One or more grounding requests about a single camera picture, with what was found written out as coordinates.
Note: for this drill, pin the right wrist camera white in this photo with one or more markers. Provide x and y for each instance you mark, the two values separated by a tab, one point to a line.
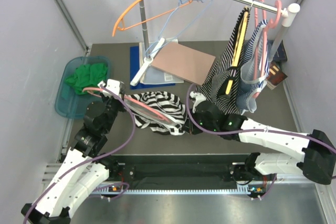
197	98

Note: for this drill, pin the blue mat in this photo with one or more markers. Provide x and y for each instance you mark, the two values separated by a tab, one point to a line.
135	66

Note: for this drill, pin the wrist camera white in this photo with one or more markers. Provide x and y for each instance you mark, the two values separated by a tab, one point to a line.
197	98
112	86

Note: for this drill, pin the green cloth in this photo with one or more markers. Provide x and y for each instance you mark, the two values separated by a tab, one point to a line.
88	75

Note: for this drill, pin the yellow black hanger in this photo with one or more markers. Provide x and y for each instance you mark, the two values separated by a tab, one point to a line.
243	23

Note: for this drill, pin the blue white striped garment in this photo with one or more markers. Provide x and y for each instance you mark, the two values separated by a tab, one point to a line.
247	86

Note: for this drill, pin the light blue wire hanger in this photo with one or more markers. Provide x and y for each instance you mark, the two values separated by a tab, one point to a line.
183	16

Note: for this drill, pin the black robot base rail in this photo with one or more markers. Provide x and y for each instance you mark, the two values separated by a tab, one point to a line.
226	167

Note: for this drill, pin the teal plastic bin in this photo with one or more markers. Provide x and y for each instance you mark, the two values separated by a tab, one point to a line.
68	104

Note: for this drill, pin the black white striped tank top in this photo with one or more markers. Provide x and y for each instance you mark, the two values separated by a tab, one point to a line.
167	103

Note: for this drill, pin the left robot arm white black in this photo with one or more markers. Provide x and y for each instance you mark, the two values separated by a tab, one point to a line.
84	167

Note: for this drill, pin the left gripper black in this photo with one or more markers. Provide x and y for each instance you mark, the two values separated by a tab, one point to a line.
104	97

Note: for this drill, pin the dark blue book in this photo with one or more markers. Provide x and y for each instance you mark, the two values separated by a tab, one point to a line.
280	55

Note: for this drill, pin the orange plastic hanger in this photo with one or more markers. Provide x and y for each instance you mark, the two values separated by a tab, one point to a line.
121	25

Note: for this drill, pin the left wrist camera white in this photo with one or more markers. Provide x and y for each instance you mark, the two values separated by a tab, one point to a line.
112	86

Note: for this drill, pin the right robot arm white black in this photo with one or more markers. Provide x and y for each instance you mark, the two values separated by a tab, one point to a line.
309	154

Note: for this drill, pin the clothes rack metal white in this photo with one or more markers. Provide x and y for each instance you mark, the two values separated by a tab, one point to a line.
288	15

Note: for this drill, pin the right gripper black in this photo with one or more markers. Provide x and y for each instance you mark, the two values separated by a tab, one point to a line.
190	129

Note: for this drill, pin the thin striped black white garment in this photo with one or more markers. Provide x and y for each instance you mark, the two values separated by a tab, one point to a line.
221	84

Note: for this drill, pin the brown wooden box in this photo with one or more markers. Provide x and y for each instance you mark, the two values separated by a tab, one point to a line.
276	76

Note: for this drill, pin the pink brown board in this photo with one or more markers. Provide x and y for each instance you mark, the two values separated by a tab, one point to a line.
184	62

